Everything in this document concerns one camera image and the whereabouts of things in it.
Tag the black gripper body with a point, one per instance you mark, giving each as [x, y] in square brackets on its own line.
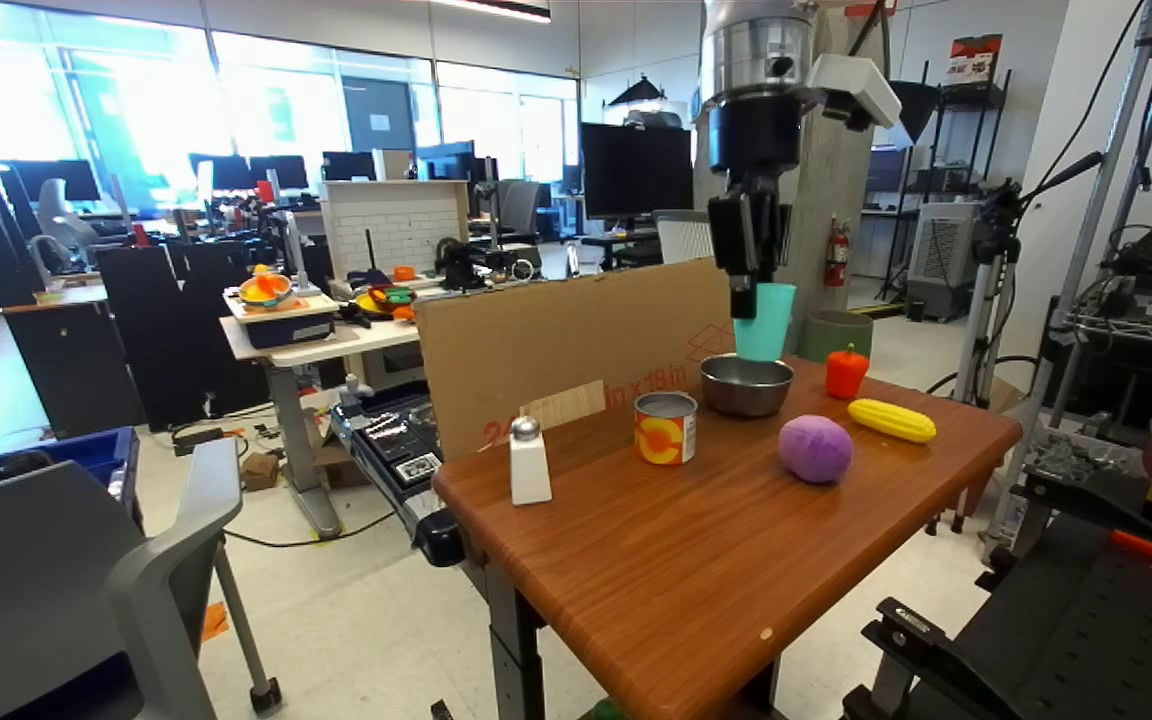
[754, 143]

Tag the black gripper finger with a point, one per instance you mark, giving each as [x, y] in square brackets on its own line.
[769, 232]
[735, 242]

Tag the teal blue plastic cup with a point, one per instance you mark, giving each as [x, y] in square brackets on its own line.
[769, 323]

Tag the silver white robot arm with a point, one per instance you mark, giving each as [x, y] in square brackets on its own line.
[769, 52]

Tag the grey concrete column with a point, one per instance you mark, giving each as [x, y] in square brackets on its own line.
[831, 203]

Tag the red fire extinguisher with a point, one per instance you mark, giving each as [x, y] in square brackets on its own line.
[838, 257]

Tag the large black monitor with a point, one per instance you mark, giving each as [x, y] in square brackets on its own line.
[632, 170]

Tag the green box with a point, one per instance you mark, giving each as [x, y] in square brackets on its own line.
[838, 332]

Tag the round metal bowl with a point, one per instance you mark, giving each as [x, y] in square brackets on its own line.
[747, 387]

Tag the red toy bell pepper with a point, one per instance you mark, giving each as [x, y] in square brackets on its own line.
[846, 377]

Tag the white air unit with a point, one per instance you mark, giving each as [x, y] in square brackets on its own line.
[947, 263]

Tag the tin can with peach label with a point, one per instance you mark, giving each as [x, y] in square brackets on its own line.
[666, 428]

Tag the purple ball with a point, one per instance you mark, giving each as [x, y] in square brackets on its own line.
[813, 448]

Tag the yellow toy corn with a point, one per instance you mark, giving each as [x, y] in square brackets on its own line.
[888, 420]

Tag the brown cardboard board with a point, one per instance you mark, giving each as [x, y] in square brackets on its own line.
[539, 354]

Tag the red and white sign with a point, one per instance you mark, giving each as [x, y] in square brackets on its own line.
[973, 61]

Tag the small cardboard strip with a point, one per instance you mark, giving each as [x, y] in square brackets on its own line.
[567, 406]

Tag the white salt shaker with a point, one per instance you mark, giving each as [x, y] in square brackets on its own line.
[531, 466]

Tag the white board panel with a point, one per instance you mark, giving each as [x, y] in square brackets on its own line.
[397, 220]

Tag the black metal rack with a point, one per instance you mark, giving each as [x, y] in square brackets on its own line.
[1137, 307]

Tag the tray with toy fruit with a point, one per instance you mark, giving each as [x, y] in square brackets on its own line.
[277, 307]

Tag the white desk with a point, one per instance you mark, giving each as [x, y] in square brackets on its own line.
[296, 403]

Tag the black table leg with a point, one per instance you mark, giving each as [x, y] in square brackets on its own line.
[514, 655]

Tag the black perforated platform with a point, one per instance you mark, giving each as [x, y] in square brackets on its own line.
[1083, 643]

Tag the black cabinet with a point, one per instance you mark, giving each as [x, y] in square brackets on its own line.
[177, 332]

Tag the blue bin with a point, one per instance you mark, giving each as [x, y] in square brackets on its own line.
[82, 463]

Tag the grey office chair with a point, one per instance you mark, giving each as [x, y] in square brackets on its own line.
[56, 587]

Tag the camera on tripod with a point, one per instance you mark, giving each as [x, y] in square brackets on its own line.
[996, 255]

